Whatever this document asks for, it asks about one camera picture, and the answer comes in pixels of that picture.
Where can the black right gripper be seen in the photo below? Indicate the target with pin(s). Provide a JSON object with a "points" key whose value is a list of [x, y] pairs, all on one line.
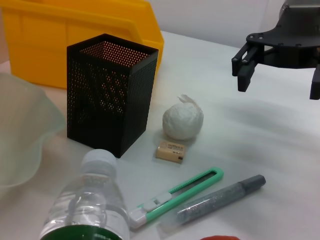
{"points": [[287, 50]]}

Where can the white paper ball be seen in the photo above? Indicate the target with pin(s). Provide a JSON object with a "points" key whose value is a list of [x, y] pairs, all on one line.
{"points": [[182, 122]]}

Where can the red-orange toy orange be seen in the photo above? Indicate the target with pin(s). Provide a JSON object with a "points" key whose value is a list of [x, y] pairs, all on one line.
{"points": [[220, 238]]}

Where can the clear green-label water bottle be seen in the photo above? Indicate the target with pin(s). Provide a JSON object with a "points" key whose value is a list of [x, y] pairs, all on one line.
{"points": [[82, 205]]}

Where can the grey marker pen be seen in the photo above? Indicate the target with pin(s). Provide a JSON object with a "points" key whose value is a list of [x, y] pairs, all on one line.
{"points": [[220, 197]]}

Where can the green utility knife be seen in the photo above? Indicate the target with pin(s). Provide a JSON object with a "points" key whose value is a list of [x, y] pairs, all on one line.
{"points": [[175, 197]]}

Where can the black mesh pen holder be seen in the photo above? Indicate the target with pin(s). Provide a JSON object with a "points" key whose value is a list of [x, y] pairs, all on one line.
{"points": [[105, 100]]}

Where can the pale green glass fruit bowl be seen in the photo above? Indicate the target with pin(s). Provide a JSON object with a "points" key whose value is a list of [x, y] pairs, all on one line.
{"points": [[22, 130]]}

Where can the small wooden block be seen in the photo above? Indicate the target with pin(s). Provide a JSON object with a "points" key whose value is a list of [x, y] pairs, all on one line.
{"points": [[171, 151]]}

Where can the yellow plastic storage bin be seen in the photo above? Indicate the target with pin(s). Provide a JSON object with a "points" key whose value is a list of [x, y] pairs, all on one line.
{"points": [[62, 37]]}

